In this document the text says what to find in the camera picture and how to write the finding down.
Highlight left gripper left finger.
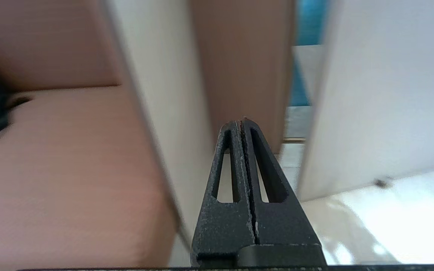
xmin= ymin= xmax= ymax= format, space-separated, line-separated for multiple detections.
xmin=191 ymin=120 xmax=256 ymax=266

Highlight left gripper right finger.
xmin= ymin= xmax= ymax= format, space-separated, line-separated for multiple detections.
xmin=241 ymin=117 xmax=322 ymax=245

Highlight white door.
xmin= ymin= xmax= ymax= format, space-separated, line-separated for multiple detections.
xmin=298 ymin=0 xmax=434 ymax=202

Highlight beige upright panel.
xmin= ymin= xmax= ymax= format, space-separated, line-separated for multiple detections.
xmin=98 ymin=0 xmax=219 ymax=247

